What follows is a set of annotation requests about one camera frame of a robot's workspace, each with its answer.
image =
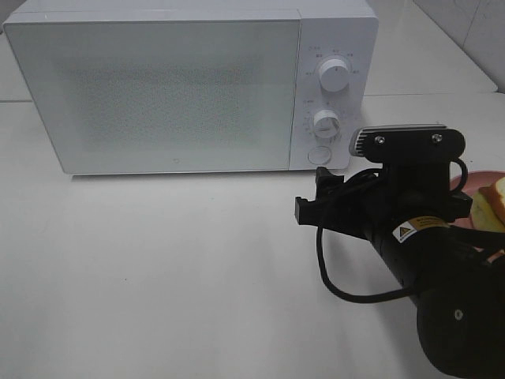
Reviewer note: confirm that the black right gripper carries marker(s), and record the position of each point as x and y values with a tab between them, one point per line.
371	199

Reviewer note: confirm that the round white door button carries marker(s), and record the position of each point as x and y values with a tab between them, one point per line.
319	155

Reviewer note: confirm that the pink round plate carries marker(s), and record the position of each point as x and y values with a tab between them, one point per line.
476	180

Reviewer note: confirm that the toast sandwich with cheese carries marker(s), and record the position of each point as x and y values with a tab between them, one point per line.
487	211

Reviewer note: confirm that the white microwave door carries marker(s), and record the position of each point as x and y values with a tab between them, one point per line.
130	98

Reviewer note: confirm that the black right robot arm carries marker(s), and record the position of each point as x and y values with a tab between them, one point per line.
454	276

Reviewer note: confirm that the lower white timer knob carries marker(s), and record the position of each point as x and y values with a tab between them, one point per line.
326	124

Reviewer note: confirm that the upper white power knob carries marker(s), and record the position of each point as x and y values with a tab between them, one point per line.
334	74

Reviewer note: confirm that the white microwave oven body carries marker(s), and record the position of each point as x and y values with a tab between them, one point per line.
327	29

